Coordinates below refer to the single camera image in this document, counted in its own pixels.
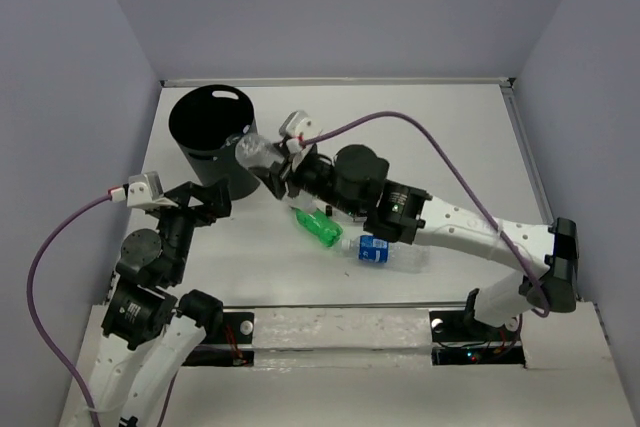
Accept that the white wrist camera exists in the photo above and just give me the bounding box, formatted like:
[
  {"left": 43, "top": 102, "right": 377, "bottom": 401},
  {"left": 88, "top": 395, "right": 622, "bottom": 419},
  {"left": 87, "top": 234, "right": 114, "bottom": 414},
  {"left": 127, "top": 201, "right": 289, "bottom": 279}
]
[
  {"left": 279, "top": 110, "right": 313, "bottom": 142},
  {"left": 108, "top": 171, "right": 163, "bottom": 209}
]

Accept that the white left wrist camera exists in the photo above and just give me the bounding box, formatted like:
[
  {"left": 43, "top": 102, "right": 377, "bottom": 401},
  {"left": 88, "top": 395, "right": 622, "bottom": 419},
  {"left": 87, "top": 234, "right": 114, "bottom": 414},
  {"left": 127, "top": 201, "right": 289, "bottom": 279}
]
[{"left": 108, "top": 171, "right": 163, "bottom": 209}]

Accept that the black plastic bin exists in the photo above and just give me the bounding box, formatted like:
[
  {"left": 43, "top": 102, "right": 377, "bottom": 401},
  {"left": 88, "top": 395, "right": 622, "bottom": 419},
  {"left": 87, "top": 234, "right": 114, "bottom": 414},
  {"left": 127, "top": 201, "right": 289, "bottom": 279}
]
[{"left": 168, "top": 84, "right": 259, "bottom": 200}]

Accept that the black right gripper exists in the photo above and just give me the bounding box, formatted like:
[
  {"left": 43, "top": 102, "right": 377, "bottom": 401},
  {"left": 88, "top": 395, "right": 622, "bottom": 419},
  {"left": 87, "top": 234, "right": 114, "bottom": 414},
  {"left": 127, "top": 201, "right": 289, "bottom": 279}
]
[{"left": 249, "top": 142, "right": 361, "bottom": 221}]

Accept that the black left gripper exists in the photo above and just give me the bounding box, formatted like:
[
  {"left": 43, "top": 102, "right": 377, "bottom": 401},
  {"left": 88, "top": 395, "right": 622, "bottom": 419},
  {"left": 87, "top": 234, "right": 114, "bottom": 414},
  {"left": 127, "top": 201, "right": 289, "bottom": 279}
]
[{"left": 153, "top": 171, "right": 233, "bottom": 281}]

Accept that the clear bottle blue label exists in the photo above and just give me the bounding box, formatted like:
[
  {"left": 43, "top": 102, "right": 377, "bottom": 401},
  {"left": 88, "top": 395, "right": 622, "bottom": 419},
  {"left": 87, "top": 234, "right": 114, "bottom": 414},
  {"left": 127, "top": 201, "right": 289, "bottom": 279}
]
[{"left": 337, "top": 235, "right": 429, "bottom": 274}]

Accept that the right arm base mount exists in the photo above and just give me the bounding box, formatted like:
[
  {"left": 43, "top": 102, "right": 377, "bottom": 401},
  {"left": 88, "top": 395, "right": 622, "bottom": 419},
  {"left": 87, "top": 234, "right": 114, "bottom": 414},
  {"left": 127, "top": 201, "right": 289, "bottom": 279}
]
[{"left": 429, "top": 310, "right": 526, "bottom": 366}]

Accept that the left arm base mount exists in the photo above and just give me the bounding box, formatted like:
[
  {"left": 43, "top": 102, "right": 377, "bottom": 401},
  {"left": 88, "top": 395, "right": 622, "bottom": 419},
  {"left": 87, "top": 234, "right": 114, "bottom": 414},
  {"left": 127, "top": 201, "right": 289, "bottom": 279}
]
[{"left": 183, "top": 310, "right": 255, "bottom": 368}]

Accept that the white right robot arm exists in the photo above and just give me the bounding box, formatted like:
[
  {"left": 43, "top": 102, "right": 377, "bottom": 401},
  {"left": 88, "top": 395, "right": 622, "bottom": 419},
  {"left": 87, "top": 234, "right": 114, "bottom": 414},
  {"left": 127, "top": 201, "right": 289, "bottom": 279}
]
[{"left": 236, "top": 135, "right": 579, "bottom": 339}]

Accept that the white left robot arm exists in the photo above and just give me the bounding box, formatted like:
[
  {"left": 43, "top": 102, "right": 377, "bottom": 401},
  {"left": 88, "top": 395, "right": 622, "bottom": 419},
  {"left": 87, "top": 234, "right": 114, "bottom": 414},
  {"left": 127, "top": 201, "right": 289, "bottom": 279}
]
[{"left": 69, "top": 172, "right": 232, "bottom": 426}]

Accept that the clear crushed label-less bottle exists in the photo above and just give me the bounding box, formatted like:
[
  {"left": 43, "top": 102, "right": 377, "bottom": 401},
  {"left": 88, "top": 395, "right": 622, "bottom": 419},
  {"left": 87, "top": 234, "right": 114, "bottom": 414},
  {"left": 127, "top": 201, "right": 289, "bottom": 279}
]
[{"left": 235, "top": 132, "right": 284, "bottom": 170}]

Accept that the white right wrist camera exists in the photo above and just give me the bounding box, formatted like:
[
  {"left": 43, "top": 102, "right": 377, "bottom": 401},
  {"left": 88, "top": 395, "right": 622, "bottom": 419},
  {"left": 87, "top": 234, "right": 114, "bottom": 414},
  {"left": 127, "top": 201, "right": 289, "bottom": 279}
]
[{"left": 279, "top": 110, "right": 313, "bottom": 142}]

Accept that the green plastic bottle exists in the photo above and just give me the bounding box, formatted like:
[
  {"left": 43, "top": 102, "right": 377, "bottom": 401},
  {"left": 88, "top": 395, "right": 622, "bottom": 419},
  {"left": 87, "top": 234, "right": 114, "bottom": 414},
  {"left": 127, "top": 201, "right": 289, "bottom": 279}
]
[{"left": 294, "top": 209, "right": 343, "bottom": 248}]

